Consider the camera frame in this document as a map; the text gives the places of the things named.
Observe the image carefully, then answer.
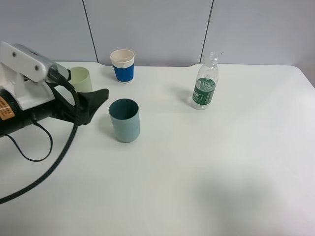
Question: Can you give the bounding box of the light green plastic cup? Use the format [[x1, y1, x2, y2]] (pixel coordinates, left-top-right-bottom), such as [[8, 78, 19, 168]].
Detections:
[[69, 67, 93, 93]]

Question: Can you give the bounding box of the clear green-label water bottle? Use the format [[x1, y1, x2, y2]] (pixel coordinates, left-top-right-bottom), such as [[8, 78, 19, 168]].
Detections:
[[191, 52, 219, 110]]

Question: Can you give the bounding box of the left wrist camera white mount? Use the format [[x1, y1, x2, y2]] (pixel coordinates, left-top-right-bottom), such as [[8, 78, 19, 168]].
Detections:
[[0, 42, 70, 111]]

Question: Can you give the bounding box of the blue white paper cup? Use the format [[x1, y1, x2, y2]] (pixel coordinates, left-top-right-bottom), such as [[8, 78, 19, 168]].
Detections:
[[110, 49, 135, 83]]

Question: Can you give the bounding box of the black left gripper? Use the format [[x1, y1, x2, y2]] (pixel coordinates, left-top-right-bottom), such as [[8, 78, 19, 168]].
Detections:
[[27, 82, 109, 124]]

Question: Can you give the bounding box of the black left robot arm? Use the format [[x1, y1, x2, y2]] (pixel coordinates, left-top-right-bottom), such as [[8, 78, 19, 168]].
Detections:
[[0, 84, 109, 137]]

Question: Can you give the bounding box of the braided black left cable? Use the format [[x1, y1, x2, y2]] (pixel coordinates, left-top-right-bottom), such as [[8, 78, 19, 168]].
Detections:
[[0, 70, 82, 205]]

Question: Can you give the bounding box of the teal plastic cup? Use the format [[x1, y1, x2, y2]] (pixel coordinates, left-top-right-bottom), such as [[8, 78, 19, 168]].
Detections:
[[108, 98, 140, 143]]

